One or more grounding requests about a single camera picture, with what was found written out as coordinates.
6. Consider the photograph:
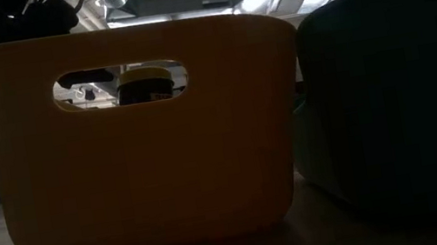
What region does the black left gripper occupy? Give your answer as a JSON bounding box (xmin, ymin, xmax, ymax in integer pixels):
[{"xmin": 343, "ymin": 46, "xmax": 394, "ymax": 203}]
[{"xmin": 17, "ymin": 0, "xmax": 117, "ymax": 96}]

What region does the spice jar with yellow lid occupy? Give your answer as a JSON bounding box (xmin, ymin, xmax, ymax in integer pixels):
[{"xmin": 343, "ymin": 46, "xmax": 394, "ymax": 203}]
[{"xmin": 113, "ymin": 62, "xmax": 177, "ymax": 108}]

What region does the black ceiling fixture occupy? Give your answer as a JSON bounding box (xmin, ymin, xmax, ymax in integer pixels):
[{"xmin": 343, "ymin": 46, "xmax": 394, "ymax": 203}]
[{"xmin": 83, "ymin": 87, "xmax": 98, "ymax": 103}]

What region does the yellow plastic bin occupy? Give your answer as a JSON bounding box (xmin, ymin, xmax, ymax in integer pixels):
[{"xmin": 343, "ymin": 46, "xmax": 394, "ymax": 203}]
[{"xmin": 0, "ymin": 0, "xmax": 328, "ymax": 245}]

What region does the teal plastic bin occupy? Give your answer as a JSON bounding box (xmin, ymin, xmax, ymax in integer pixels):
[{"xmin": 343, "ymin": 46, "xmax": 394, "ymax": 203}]
[{"xmin": 268, "ymin": 0, "xmax": 437, "ymax": 245}]

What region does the grey rectangular air duct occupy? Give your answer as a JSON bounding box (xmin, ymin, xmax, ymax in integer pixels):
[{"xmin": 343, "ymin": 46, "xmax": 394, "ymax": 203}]
[{"xmin": 123, "ymin": 0, "xmax": 205, "ymax": 22}]

